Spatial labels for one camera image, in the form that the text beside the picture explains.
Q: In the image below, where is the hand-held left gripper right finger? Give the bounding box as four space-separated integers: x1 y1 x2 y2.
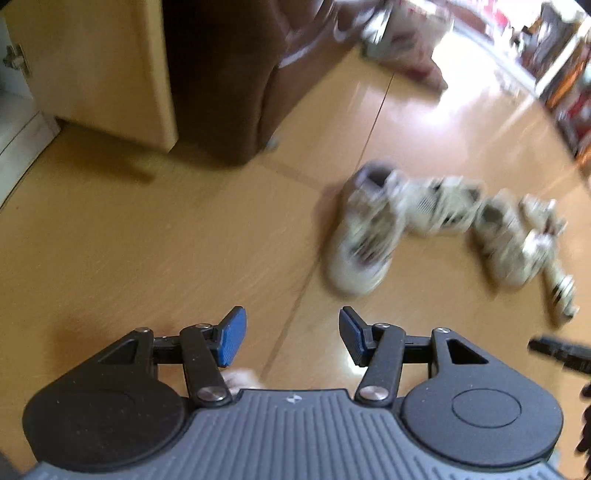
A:
338 306 490 408

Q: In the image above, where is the wooden shelf unit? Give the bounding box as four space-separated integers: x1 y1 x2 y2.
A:
508 0 591 162

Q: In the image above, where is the wooden cabinet door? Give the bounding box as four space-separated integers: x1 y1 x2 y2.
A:
4 0 178 151

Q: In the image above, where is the white patterned child sneaker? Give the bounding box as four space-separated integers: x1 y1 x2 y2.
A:
402 178 485 236

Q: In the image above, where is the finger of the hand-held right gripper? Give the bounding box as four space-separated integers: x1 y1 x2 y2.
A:
529 337 591 371

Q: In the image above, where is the brown leather sofa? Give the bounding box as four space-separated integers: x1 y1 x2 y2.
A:
161 0 356 164

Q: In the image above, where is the white high-top child sneaker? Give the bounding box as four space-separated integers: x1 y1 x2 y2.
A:
325 161 407 296

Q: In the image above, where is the white plastic bag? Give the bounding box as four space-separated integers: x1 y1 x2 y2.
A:
362 0 451 90

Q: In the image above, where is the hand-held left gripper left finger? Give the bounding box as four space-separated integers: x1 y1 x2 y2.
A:
99 306 247 408

